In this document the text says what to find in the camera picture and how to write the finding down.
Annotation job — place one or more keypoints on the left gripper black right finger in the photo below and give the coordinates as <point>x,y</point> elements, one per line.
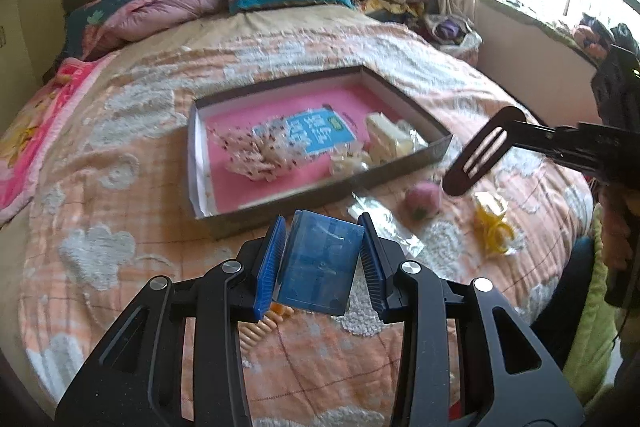
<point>467,357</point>

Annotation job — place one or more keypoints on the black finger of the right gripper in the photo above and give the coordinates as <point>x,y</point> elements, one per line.
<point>583,146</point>

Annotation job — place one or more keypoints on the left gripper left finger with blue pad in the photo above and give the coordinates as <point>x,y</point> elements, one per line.
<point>172,357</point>

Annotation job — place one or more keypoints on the clear plastic packet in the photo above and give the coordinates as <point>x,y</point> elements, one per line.
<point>385,223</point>

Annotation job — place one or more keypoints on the cream large hair claw clip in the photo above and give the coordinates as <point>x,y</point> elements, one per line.
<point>390,140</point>

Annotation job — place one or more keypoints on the blue plastic small box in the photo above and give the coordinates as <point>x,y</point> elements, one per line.
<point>318,263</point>

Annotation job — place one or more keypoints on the polka-dot lace bow hair clip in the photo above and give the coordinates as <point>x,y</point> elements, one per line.
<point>263,153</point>

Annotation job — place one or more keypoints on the green fuzzy blanket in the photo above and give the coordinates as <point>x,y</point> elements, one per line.
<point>590,355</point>

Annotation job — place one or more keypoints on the orange cloud-pattern quilt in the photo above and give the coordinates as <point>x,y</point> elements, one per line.
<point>549,206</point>

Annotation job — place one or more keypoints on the grey shallow cardboard box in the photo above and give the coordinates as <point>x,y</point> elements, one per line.
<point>222,225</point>

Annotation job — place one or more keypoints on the pink cartoon blanket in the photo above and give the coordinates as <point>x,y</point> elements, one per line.
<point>37,125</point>

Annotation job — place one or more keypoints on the beige bed sheet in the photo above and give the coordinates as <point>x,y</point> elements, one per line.
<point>109,210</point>

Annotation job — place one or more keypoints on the pink and navy folded duvet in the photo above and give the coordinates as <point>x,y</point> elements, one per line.
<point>102,26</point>

